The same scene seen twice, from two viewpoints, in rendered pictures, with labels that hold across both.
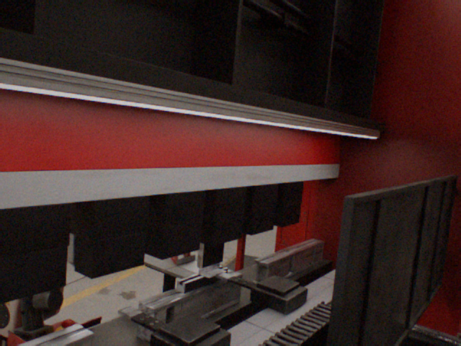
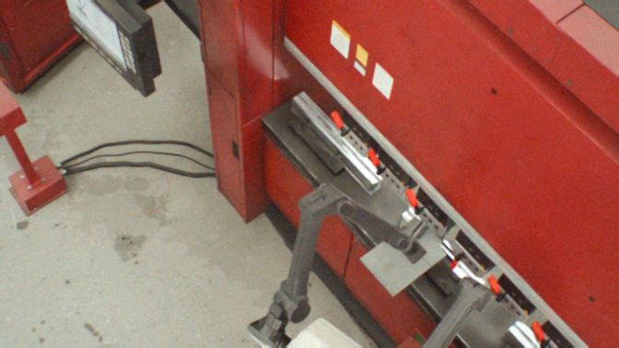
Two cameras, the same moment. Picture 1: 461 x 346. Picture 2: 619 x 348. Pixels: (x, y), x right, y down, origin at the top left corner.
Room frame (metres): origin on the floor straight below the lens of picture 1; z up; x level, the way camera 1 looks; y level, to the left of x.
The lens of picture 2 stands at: (1.42, 1.38, 3.58)
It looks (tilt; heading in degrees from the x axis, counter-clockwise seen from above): 60 degrees down; 281
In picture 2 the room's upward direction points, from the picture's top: 5 degrees clockwise
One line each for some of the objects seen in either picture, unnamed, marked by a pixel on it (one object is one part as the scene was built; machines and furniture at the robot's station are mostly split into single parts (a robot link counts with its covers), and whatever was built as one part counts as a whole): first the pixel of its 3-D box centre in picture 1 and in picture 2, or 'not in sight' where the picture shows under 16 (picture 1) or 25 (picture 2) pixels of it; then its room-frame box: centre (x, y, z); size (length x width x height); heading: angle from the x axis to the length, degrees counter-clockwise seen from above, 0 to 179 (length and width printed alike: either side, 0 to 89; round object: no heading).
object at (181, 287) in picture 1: (203, 278); (437, 239); (1.17, 0.04, 0.99); 0.20 x 0.03 x 0.03; 144
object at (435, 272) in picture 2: not in sight; (424, 262); (1.19, 0.10, 0.89); 0.30 x 0.05 x 0.03; 144
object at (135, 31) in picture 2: not in sight; (112, 22); (2.47, -0.24, 1.42); 0.45 x 0.12 x 0.36; 149
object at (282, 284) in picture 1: (256, 284); not in sight; (1.10, -0.11, 1.01); 0.26 x 0.12 x 0.05; 54
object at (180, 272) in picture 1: (173, 260); (403, 257); (1.28, 0.15, 1.00); 0.26 x 0.18 x 0.01; 54
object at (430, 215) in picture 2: (219, 212); (437, 206); (1.21, 0.01, 1.18); 0.15 x 0.09 x 0.17; 144
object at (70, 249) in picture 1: (109, 231); (519, 292); (0.89, 0.25, 1.18); 0.15 x 0.09 x 0.17; 144
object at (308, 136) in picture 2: not in sight; (316, 145); (1.71, -0.28, 0.89); 0.30 x 0.05 x 0.03; 144
